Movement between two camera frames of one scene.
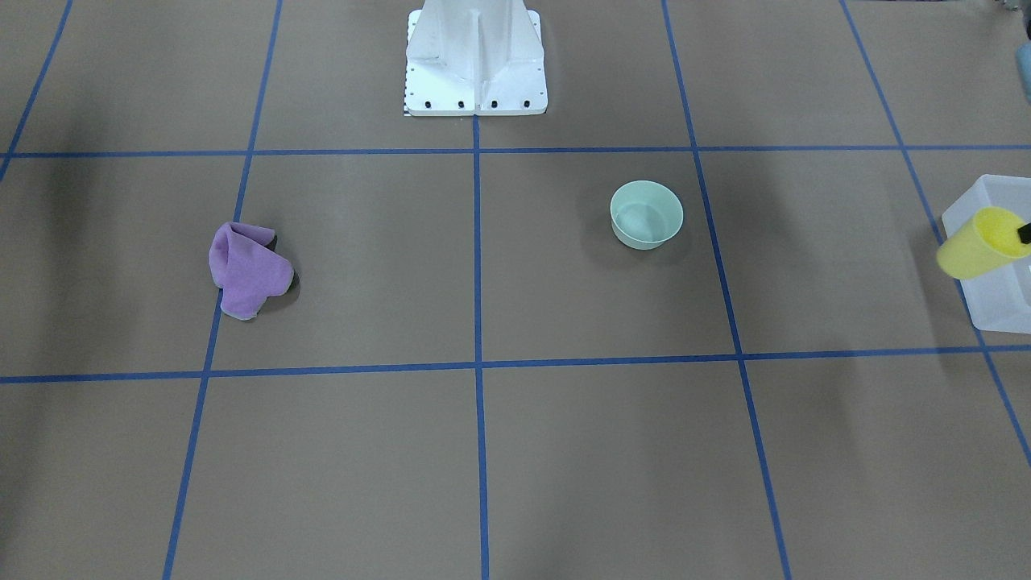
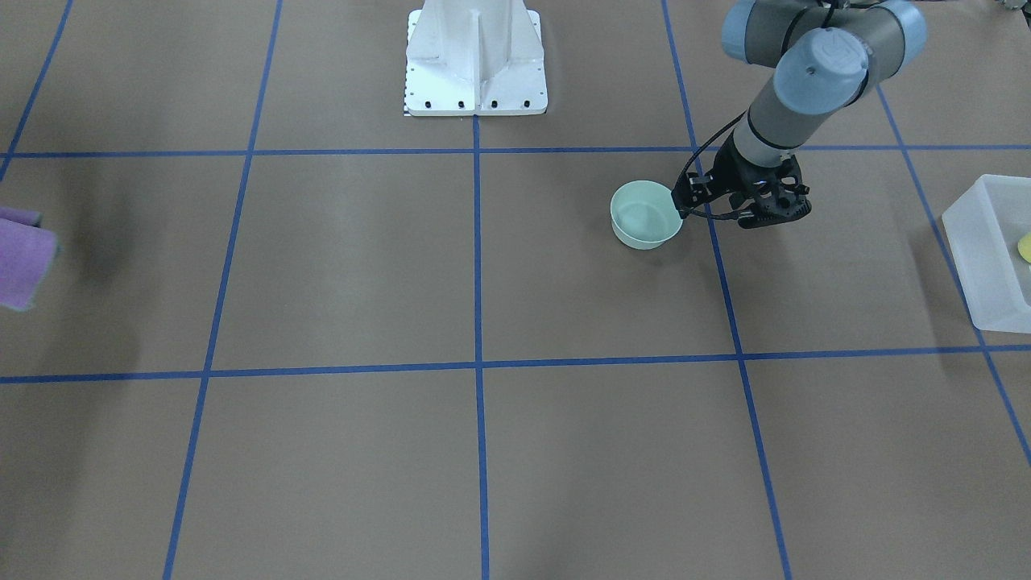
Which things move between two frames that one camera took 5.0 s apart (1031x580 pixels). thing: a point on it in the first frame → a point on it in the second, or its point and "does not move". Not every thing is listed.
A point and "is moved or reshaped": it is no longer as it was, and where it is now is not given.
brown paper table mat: [258, 324] does not move
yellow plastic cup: [995, 237] is moved or reshaped
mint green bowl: [644, 214] does not move
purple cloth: [246, 269] → [26, 252]
